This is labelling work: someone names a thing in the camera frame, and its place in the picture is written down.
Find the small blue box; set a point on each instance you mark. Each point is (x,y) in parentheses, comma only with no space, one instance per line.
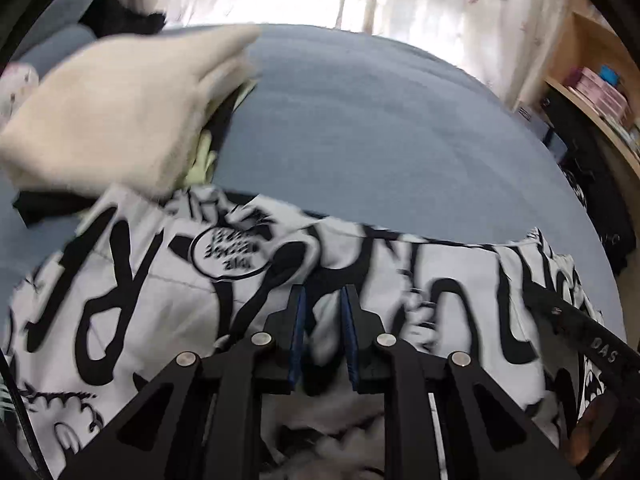
(610,76)

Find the cream folded sweater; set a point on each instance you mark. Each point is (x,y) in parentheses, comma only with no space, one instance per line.
(110,110)

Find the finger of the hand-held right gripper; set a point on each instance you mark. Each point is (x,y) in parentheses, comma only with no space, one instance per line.
(542,300)

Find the white sheer curtain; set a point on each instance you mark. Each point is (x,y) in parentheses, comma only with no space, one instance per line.
(400,0)

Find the person's right hand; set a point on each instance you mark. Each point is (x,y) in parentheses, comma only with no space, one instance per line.
(590,435)

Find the pale green garment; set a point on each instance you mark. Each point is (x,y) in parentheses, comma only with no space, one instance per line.
(200,165)

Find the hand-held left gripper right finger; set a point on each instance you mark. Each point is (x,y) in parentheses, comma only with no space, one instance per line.
(350,345)

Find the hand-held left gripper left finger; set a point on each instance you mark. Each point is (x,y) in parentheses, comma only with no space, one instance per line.
(298,340)

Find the pink and white plush cat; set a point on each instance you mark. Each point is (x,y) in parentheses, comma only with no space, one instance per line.
(17,85)

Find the stack of pink boxes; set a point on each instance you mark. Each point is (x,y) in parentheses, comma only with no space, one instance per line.
(600,95)

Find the wooden bookshelf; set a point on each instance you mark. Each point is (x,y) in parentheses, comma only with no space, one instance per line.
(590,45)

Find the blue bed sheet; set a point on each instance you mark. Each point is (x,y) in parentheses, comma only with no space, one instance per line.
(375,135)

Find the black crumpled garment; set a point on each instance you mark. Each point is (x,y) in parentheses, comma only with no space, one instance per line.
(120,17)

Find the black and white printed jacket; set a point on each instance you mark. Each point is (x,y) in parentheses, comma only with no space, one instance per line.
(150,310)

